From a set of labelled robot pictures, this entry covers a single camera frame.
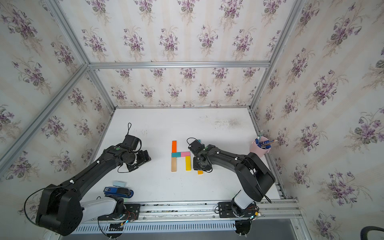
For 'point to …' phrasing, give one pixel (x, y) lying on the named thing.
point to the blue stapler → (122, 192)
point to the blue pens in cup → (263, 144)
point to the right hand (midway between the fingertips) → (200, 167)
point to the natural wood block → (173, 164)
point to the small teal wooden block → (177, 154)
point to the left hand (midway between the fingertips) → (147, 162)
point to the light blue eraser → (119, 184)
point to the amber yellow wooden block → (200, 172)
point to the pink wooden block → (184, 154)
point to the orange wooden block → (174, 146)
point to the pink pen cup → (254, 148)
